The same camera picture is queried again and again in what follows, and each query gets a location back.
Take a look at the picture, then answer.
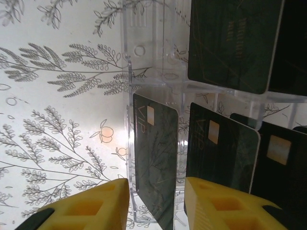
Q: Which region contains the clear acrylic card rack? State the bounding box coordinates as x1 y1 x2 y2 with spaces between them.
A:
121 0 307 227

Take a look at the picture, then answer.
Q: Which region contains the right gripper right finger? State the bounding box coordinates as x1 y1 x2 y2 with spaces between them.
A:
184 176 292 230

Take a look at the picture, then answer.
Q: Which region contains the black VIP card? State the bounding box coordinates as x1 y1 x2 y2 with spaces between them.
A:
230 113 307 230
132 92 180 230
267 0 307 96
186 102 261 208
188 0 285 94

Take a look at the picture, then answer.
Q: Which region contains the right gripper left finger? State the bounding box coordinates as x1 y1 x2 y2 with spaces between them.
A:
16 178 131 230

